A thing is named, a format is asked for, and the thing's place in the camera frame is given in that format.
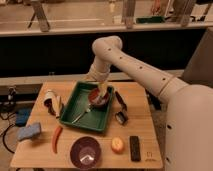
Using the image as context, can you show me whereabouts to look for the silver fork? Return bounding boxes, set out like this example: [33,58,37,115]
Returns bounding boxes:
[71,106,91,124]

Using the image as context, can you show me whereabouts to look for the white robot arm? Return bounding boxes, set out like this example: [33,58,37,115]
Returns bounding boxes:
[89,36,213,171]

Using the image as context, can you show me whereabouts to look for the red bowl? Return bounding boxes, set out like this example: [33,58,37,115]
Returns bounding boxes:
[88,88,109,107]

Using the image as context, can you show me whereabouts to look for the purple bowl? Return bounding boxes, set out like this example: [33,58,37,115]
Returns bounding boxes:
[70,136,101,170]

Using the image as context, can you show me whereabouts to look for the green plastic tray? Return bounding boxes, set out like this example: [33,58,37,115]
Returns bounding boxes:
[60,82,114,132]

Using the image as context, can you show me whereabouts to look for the white cup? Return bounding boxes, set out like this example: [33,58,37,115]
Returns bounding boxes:
[44,90,56,101]

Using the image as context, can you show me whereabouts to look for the orange fruit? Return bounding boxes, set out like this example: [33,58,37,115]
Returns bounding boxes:
[111,137,124,154]

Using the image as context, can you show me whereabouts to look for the black remote control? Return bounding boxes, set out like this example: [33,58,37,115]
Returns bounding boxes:
[129,136,141,162]

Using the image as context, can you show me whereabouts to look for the blue sponge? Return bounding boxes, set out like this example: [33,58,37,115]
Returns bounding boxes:
[17,122,41,141]

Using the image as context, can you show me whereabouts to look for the blue box on floor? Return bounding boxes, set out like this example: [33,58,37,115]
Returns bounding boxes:
[15,108,31,127]

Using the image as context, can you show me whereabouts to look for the black handled tool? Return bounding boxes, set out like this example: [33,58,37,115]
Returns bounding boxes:
[115,91,127,111]

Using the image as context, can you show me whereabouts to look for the black cable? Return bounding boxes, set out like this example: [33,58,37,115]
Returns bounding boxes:
[1,123,17,154]

